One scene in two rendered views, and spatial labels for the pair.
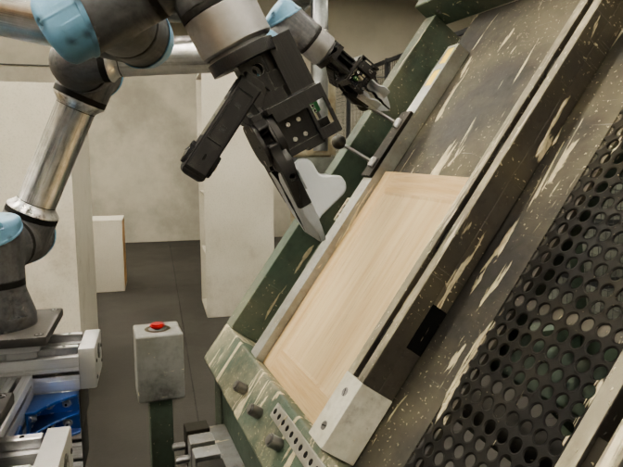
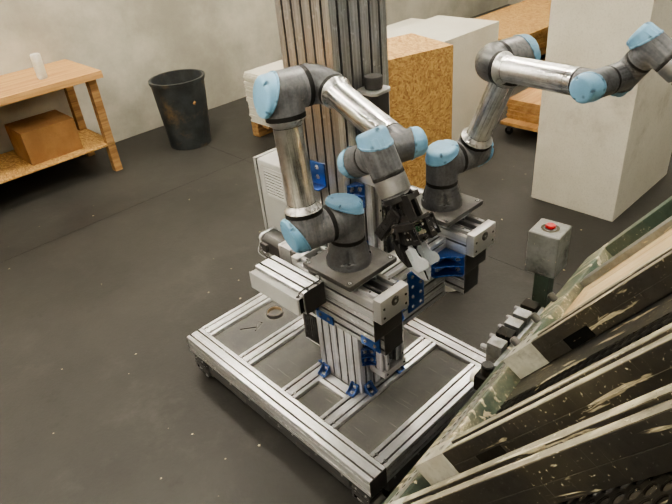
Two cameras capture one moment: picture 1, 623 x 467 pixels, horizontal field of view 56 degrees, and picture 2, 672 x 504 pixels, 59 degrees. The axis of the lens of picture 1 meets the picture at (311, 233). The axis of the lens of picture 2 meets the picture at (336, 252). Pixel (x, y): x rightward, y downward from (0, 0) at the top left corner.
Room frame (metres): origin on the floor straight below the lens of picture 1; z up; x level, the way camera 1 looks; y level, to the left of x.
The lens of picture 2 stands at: (-0.05, -0.92, 2.11)
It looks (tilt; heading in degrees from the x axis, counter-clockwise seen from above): 32 degrees down; 64
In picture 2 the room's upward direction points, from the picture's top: 6 degrees counter-clockwise
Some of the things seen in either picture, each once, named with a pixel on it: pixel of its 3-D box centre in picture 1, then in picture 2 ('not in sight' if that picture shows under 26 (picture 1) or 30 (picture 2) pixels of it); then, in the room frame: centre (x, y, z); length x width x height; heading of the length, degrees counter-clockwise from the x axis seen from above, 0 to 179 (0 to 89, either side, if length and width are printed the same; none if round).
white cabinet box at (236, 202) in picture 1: (235, 194); not in sight; (5.12, 0.68, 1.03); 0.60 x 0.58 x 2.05; 15
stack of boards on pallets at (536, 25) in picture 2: not in sight; (529, 32); (5.78, 4.79, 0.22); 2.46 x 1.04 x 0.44; 15
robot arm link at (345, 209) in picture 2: not in sight; (343, 216); (0.70, 0.54, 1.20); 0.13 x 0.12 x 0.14; 2
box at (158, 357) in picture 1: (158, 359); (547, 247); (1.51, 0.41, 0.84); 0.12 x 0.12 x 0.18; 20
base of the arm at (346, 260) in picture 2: not in sight; (348, 247); (0.71, 0.54, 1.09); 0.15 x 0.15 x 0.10
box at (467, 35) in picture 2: not in sight; (432, 86); (3.09, 3.24, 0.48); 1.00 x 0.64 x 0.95; 15
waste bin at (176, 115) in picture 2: not in sight; (184, 110); (1.25, 4.71, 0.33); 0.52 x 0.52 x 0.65
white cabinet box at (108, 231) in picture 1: (95, 253); not in sight; (5.85, 2.22, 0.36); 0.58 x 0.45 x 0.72; 105
